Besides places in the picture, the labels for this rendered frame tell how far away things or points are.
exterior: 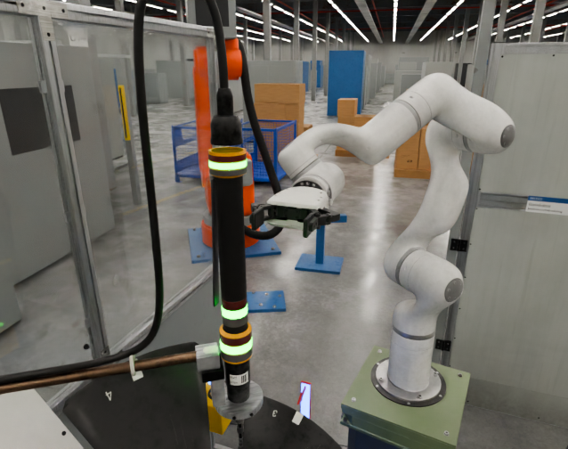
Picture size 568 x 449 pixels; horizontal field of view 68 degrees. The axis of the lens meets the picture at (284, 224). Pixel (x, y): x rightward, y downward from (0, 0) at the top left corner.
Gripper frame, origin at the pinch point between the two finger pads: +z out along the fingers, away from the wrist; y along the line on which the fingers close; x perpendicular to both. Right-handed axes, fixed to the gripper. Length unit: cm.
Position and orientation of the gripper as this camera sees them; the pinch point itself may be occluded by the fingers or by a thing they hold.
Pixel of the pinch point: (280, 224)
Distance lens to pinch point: 70.2
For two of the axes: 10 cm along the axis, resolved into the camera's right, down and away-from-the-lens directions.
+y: -9.4, -1.2, 3.2
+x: 0.0, -9.4, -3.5
